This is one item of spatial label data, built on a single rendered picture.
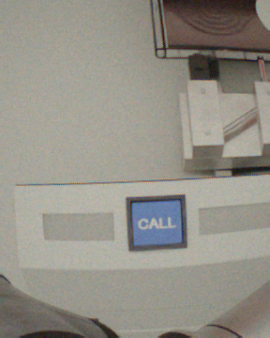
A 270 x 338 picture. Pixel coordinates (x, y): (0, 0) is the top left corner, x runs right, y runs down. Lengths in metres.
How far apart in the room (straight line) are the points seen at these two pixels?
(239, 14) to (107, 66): 0.19
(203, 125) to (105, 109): 0.15
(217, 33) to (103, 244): 0.32
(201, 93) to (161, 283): 0.23
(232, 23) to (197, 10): 0.05
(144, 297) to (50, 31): 0.39
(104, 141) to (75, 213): 0.21
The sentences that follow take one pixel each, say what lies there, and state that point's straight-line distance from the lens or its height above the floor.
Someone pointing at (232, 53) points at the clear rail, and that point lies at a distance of 1.27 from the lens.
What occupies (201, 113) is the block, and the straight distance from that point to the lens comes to 1.21.
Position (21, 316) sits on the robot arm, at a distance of 0.59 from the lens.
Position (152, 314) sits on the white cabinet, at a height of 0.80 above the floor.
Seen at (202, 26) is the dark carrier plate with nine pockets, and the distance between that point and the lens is 1.29.
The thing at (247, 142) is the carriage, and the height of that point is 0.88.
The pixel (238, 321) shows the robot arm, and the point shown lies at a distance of 0.57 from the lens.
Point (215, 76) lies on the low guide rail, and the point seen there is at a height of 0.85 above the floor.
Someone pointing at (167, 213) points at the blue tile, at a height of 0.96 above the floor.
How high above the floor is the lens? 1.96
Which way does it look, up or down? 63 degrees down
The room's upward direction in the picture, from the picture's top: straight up
